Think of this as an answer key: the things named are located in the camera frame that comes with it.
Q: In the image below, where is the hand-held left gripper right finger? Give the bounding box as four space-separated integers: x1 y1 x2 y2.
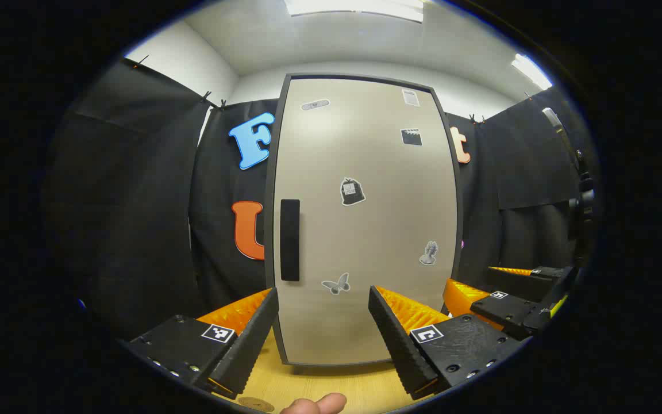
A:
367 285 526 401

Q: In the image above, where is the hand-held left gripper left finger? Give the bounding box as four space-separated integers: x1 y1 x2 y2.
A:
126 286 281 400

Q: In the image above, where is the round brown coaster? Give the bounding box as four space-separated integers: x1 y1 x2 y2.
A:
237 396 275 413

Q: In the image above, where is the black door handle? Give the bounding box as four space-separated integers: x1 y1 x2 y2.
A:
280 199 301 282

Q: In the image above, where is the grey cabinet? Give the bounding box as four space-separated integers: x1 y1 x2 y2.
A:
263 72 465 369

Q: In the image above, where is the black backdrop cloth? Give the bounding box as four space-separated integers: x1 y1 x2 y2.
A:
49 57 596 340

